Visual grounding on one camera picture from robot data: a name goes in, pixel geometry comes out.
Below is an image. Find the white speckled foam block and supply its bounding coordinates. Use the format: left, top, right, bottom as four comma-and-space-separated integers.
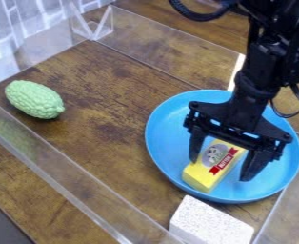
170, 195, 255, 244

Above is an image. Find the clear acrylic enclosure wall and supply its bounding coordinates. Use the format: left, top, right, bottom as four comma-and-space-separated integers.
0, 0, 299, 244

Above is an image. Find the black cable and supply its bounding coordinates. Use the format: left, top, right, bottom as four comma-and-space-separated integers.
168, 0, 299, 119

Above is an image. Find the blue round tray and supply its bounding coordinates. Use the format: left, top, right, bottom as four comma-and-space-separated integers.
145, 90, 299, 204

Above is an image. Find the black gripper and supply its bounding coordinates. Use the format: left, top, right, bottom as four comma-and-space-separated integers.
184, 101, 292, 182

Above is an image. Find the green bitter gourd toy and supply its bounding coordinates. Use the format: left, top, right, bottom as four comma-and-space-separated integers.
5, 80, 65, 119

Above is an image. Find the yellow butter block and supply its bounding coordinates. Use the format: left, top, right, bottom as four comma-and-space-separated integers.
182, 139, 247, 193

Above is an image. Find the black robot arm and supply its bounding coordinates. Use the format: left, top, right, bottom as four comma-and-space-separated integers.
184, 0, 299, 181

